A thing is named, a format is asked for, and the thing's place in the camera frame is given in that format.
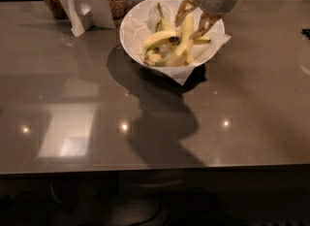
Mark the white bowl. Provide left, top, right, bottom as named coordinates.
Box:
left=119, top=0, right=226, bottom=75

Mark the glass jar of nuts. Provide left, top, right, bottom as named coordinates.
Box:
left=44, top=0, right=67, bottom=19

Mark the long yellow banana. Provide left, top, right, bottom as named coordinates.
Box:
left=141, top=13, right=194, bottom=67

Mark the white paper liner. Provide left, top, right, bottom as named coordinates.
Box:
left=121, top=1, right=233, bottom=86

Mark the white paper sign stand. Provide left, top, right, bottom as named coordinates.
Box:
left=60, top=0, right=115, bottom=37

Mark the left yellow banana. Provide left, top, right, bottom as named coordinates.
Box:
left=141, top=30, right=181, bottom=56

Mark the back green-tipped banana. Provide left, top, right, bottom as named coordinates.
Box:
left=154, top=3, right=210, bottom=45

